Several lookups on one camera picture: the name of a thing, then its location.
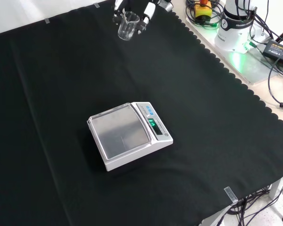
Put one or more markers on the white electronic balance steel pan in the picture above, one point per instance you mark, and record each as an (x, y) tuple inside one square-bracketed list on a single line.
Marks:
[(122, 131)]

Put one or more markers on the clear cloth clip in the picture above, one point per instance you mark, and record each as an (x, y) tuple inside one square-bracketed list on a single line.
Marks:
[(231, 195)]

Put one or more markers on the white table leg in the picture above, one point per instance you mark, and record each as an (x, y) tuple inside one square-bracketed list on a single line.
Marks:
[(276, 189)]

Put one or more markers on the clear tape strip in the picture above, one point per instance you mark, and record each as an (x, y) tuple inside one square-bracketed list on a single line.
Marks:
[(97, 5), (47, 21)]

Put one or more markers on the grey metal base plate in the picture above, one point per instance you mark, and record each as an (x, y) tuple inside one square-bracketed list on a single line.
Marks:
[(257, 68)]

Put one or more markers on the black bench cloth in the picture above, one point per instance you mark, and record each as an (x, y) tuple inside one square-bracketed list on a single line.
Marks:
[(61, 94)]

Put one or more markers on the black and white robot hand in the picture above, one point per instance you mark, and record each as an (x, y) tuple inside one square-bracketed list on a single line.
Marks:
[(149, 10)]

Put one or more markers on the black power adapter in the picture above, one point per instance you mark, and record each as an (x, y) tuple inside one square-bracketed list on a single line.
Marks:
[(278, 50)]

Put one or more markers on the clear glass beaker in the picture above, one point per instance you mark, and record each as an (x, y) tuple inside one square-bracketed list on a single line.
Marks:
[(127, 28)]

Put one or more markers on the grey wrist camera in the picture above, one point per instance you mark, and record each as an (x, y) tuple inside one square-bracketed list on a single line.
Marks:
[(166, 4)]

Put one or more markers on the yellow stop button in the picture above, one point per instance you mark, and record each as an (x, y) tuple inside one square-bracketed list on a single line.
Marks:
[(202, 10)]

